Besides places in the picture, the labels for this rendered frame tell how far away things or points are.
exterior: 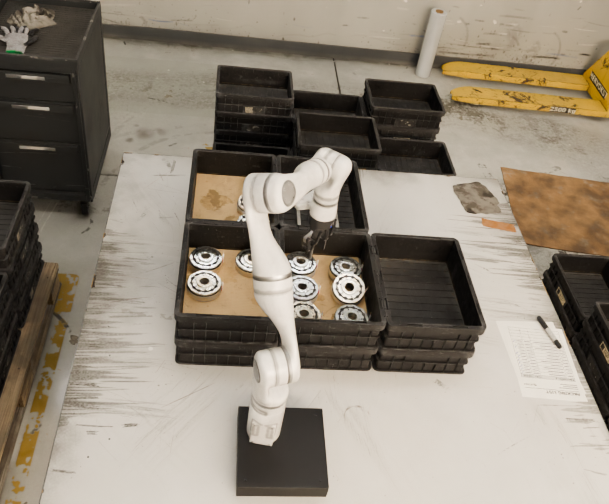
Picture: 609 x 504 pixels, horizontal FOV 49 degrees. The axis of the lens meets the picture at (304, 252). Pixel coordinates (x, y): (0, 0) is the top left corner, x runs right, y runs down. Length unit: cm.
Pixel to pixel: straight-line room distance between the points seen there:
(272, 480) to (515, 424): 77
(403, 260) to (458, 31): 331
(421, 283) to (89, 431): 111
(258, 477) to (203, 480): 15
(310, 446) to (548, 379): 84
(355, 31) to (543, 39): 145
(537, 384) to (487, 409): 21
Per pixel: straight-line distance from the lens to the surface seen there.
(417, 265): 228
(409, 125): 364
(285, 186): 147
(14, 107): 326
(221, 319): 186
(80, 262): 336
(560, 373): 233
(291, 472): 181
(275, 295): 152
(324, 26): 517
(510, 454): 207
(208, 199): 238
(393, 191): 278
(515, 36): 553
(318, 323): 188
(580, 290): 336
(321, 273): 215
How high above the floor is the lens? 233
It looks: 43 degrees down
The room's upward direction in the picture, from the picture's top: 10 degrees clockwise
